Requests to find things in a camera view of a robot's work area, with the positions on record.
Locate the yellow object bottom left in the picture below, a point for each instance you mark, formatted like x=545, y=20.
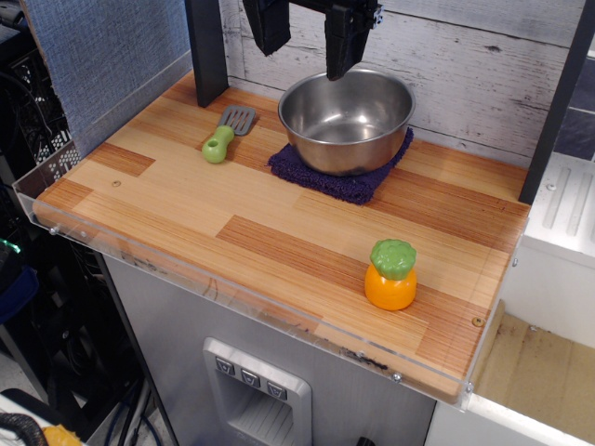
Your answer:
x=60, y=436

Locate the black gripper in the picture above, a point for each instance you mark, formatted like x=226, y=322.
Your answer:
x=346, y=27

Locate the dark right upright post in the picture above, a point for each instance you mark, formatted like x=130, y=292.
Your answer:
x=571, y=71

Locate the dark upright post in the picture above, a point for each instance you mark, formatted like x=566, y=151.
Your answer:
x=571, y=71
x=207, y=49

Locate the clear acrylic edge guard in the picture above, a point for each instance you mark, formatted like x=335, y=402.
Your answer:
x=238, y=235

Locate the orange bottle with green cap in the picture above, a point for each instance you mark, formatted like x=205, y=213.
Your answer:
x=390, y=281

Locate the black plastic crate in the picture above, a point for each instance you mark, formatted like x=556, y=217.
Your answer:
x=37, y=114

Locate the grey toy fridge cabinet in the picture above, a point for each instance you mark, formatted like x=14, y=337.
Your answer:
x=170, y=324

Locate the purple cloth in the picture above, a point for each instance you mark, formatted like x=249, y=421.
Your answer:
x=359, y=189

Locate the stainless steel pot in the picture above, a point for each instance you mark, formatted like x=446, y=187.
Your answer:
x=350, y=126

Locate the green handled grey spatula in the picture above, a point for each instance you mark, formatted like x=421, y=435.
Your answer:
x=235, y=121

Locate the silver dispenser panel with buttons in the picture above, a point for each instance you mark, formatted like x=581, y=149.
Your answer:
x=258, y=403

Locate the dark left upright post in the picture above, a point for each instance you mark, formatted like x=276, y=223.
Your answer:
x=207, y=49

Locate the white toy sink unit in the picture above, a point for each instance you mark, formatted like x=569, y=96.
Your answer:
x=534, y=379

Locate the blue fabric panel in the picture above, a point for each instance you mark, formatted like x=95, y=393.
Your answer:
x=108, y=60

